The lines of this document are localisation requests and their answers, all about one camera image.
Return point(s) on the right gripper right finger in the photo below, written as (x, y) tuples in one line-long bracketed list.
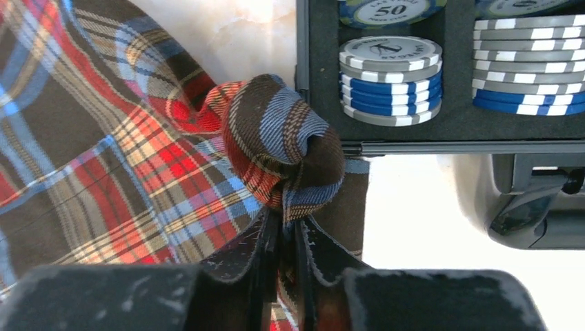
[(339, 292)]

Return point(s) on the blue fifty poker chip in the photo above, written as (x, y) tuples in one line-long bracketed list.
[(373, 14)]

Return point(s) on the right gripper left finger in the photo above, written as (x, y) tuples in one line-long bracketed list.
[(232, 289)]

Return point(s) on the black poker chip case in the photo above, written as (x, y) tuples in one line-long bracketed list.
[(528, 188)]

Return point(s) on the grey blue chip row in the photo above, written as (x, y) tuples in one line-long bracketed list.
[(529, 66)]

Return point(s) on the grey blue chip stack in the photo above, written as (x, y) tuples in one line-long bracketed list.
[(390, 81)]

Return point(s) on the plaid flannel shirt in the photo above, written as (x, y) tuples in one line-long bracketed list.
[(117, 148)]

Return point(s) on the blue poker chip top right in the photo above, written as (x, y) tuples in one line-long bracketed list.
[(498, 9)]

